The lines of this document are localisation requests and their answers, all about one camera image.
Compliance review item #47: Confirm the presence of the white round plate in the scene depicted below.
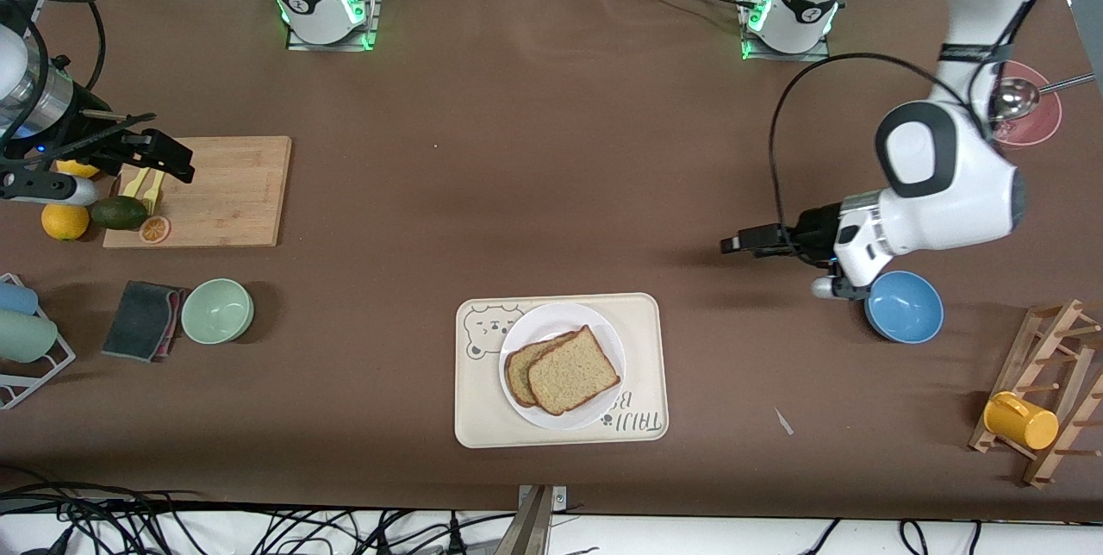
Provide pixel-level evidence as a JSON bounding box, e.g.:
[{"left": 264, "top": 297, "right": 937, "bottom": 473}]
[{"left": 498, "top": 302, "right": 627, "bottom": 431}]

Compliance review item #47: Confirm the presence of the plain bread slice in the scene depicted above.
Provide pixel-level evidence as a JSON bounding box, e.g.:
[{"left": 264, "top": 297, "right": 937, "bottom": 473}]
[{"left": 527, "top": 325, "right": 622, "bottom": 416}]

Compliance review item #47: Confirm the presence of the green avocado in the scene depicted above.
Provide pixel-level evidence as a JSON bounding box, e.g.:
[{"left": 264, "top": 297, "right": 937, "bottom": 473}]
[{"left": 90, "top": 196, "right": 149, "bottom": 231}]

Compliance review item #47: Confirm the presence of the wooden cutting board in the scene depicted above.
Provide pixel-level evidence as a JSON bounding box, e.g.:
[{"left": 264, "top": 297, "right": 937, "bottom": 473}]
[{"left": 103, "top": 136, "right": 292, "bottom": 249}]

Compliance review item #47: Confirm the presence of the blue bowl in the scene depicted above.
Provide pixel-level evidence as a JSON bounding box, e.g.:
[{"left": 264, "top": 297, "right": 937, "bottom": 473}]
[{"left": 864, "top": 270, "right": 945, "bottom": 345}]

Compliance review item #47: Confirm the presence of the pale green bowl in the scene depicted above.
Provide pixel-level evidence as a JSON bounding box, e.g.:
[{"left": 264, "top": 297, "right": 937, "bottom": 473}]
[{"left": 180, "top": 278, "right": 255, "bottom": 346}]

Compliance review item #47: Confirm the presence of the grey folded cloth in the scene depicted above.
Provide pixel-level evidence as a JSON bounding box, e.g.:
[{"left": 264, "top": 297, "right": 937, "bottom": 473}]
[{"left": 102, "top": 280, "right": 186, "bottom": 364}]

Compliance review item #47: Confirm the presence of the light blue cup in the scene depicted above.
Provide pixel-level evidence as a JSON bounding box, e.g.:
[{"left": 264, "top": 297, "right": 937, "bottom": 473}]
[{"left": 0, "top": 281, "right": 40, "bottom": 316}]

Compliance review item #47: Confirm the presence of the pale green cup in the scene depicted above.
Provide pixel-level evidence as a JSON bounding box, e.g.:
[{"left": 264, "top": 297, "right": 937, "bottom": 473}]
[{"left": 0, "top": 309, "right": 59, "bottom": 364}]

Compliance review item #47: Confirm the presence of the metal ladle spoon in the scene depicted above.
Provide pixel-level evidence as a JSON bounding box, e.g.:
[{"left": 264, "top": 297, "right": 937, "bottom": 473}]
[{"left": 989, "top": 72, "right": 1097, "bottom": 122}]

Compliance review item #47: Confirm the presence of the pink bowl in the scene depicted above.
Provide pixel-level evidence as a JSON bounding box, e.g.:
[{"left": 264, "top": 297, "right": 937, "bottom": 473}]
[{"left": 982, "top": 59, "right": 1062, "bottom": 148}]

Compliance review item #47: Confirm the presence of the yellow cup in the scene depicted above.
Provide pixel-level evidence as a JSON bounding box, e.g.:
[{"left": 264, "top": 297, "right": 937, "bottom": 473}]
[{"left": 983, "top": 391, "right": 1060, "bottom": 451}]

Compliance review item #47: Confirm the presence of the wooden cup rack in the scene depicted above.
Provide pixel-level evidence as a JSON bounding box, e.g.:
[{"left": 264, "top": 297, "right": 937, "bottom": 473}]
[{"left": 968, "top": 298, "right": 1103, "bottom": 489}]

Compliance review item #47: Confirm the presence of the cream bear print tray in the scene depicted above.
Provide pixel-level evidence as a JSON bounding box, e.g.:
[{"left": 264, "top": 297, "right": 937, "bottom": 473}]
[{"left": 454, "top": 292, "right": 670, "bottom": 450}]

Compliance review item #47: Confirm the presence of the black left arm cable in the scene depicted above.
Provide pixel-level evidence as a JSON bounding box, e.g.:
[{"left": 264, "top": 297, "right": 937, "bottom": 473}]
[{"left": 769, "top": 53, "right": 992, "bottom": 247}]

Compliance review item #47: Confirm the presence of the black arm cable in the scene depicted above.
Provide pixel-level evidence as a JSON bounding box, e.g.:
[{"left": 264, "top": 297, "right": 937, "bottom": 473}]
[
  {"left": 769, "top": 53, "right": 992, "bottom": 247},
  {"left": 84, "top": 2, "right": 108, "bottom": 92}
]

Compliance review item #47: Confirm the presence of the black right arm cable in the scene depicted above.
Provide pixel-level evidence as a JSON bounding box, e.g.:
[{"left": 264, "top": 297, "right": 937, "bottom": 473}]
[{"left": 84, "top": 2, "right": 108, "bottom": 92}]

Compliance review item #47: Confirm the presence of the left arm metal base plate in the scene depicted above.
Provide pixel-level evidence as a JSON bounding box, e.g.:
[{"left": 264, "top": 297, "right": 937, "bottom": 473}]
[{"left": 739, "top": 0, "right": 832, "bottom": 63}]

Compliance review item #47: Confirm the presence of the white wire rack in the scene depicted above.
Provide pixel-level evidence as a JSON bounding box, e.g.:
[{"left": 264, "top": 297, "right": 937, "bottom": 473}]
[{"left": 0, "top": 272, "right": 77, "bottom": 411}]

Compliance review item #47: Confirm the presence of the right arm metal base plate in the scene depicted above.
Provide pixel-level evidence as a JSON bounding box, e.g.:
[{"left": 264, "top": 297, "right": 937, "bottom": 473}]
[{"left": 286, "top": 0, "right": 382, "bottom": 53}]

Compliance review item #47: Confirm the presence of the black floor cable bundle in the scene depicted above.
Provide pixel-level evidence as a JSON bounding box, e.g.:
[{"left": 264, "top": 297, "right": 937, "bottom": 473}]
[{"left": 0, "top": 469, "right": 518, "bottom": 555}]

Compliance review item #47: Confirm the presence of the metal table clamp bracket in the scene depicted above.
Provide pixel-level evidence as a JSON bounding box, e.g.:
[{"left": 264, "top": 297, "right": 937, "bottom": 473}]
[{"left": 495, "top": 484, "right": 568, "bottom": 555}]

